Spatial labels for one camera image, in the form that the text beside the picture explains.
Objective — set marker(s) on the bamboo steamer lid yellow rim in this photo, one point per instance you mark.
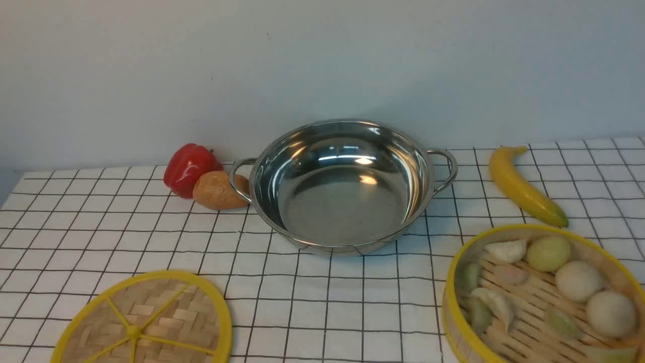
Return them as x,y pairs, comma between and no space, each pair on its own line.
159,316

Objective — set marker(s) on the bamboo steamer basket yellow rim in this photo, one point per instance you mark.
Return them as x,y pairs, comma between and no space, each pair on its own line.
530,339

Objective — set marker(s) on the stainless steel pot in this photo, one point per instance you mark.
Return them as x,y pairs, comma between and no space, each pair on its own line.
342,187

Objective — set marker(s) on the brown potato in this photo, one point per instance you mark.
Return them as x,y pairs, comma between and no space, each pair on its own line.
213,191

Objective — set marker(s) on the checkered white tablecloth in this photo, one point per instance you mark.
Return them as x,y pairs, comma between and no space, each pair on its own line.
69,235

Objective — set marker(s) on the red bell pepper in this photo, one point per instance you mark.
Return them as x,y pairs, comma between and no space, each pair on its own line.
186,166

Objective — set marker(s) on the green dumpling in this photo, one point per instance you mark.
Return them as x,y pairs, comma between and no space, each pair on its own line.
480,316
603,354
562,324
469,276

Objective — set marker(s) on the yellow banana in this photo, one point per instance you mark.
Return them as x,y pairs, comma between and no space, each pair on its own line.
518,189

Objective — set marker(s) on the white dumpling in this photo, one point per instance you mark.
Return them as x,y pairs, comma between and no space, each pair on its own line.
508,252
498,303

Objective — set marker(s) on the pink dumpling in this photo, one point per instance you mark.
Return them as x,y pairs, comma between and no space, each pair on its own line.
510,275

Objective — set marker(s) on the green round bun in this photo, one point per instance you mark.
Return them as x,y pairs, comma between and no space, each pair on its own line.
549,253

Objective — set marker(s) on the white round bun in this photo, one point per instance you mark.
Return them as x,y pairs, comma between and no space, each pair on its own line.
578,281
611,313

